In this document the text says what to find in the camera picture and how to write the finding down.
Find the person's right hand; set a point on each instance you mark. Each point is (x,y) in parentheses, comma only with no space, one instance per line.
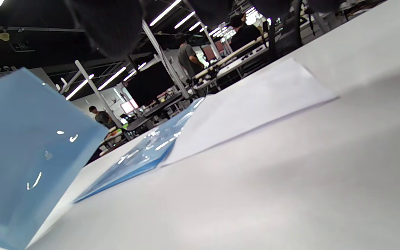
(111,27)

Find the white paper sheet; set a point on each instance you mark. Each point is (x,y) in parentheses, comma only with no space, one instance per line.
(248,107)

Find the row of ceiling light tubes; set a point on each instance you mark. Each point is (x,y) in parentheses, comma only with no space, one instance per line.
(111,78)

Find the white pillar with number sign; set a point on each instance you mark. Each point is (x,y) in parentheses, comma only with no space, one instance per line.
(165,62)

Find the white support pillar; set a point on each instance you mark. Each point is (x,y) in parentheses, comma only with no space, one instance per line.
(96,90)

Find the black computer monitor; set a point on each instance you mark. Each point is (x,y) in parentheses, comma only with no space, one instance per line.
(149,85)

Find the small bright monitor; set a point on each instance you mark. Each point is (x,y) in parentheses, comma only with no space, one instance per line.
(128,107)

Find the white background workbench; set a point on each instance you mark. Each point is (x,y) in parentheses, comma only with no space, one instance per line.
(234,60)

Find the black mesh office chair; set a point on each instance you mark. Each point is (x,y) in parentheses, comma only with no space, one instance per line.
(286,38)

